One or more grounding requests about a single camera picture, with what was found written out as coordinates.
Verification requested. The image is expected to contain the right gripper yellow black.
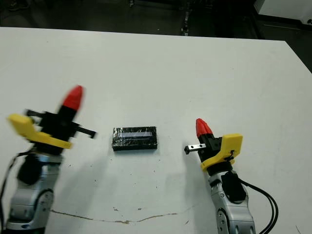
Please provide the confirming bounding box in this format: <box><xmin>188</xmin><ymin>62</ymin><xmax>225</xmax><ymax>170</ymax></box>
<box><xmin>184</xmin><ymin>118</ymin><xmax>243</xmax><ymax>175</ymax></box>

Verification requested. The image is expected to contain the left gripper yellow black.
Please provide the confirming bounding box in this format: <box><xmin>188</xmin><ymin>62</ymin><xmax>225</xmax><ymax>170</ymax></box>
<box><xmin>6</xmin><ymin>85</ymin><xmax>98</xmax><ymax>156</ymax></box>

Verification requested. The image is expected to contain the black shiny box lid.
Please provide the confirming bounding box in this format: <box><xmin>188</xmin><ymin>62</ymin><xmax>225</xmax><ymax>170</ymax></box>
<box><xmin>112</xmin><ymin>126</ymin><xmax>158</xmax><ymax>152</ymax></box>

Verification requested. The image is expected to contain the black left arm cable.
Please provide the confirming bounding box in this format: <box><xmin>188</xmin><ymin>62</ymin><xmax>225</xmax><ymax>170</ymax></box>
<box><xmin>0</xmin><ymin>151</ymin><xmax>35</xmax><ymax>227</ymax></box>

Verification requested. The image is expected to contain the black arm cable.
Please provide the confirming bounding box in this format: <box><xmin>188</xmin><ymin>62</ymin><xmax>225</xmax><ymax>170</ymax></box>
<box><xmin>240</xmin><ymin>179</ymin><xmax>280</xmax><ymax>234</ymax></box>
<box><xmin>0</xmin><ymin>151</ymin><xmax>35</xmax><ymax>227</ymax></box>

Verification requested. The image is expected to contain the white cabinet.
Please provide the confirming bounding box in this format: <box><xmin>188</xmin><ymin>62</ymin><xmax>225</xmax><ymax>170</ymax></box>
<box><xmin>255</xmin><ymin>0</ymin><xmax>312</xmax><ymax>25</ymax></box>

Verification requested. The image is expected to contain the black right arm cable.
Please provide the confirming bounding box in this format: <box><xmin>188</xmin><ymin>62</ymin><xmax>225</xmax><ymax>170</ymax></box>
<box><xmin>240</xmin><ymin>179</ymin><xmax>280</xmax><ymax>234</ymax></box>

